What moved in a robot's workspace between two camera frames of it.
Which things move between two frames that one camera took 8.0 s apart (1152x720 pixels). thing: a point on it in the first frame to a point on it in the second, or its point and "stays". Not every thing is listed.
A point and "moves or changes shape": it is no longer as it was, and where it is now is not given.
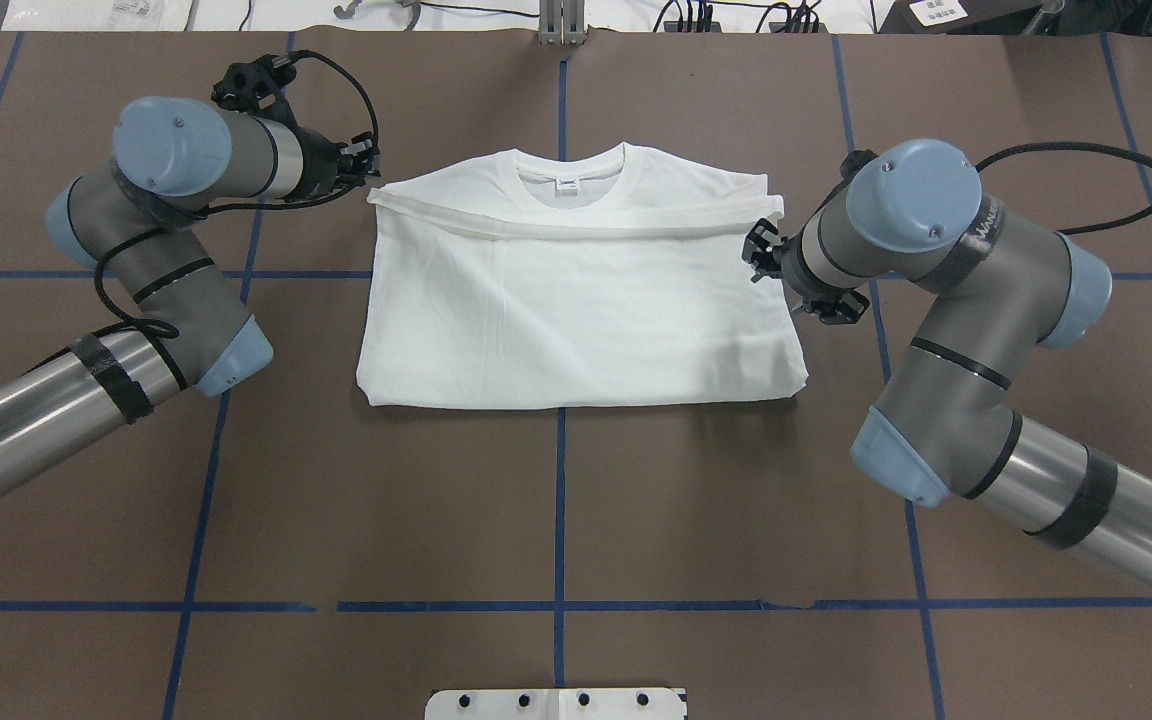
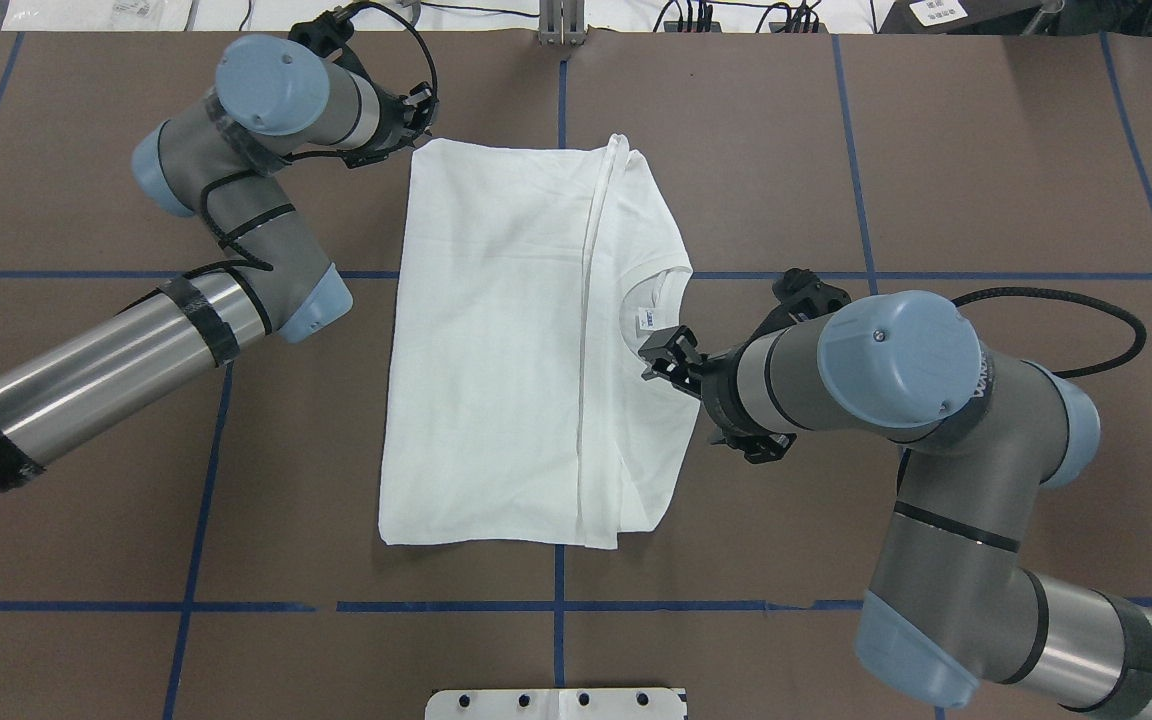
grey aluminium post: [562, 23] stays
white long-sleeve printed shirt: [504, 281] moves or changes shape
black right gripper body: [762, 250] to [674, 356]
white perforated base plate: [555, 703] stays
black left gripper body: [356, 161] to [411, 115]
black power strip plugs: [696, 17] stays
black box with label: [960, 17] stays
